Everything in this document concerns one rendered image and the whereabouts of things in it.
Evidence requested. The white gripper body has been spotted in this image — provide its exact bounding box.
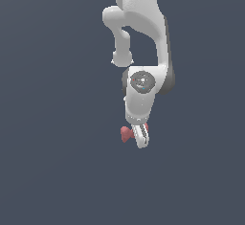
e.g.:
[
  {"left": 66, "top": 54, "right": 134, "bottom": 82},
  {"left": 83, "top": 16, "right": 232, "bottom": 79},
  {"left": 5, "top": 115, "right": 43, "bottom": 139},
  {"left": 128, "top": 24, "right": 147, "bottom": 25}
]
[{"left": 121, "top": 65, "right": 169, "bottom": 125}]

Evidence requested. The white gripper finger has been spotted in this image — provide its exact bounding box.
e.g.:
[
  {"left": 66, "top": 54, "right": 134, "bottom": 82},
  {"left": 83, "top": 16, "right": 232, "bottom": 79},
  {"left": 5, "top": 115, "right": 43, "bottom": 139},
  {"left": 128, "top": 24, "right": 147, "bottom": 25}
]
[{"left": 131, "top": 123, "right": 150, "bottom": 149}]

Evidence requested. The small red object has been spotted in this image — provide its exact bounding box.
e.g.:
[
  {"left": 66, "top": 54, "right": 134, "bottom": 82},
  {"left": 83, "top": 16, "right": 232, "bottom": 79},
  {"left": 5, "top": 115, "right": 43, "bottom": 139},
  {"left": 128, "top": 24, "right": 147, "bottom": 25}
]
[{"left": 120, "top": 122, "right": 149, "bottom": 144}]

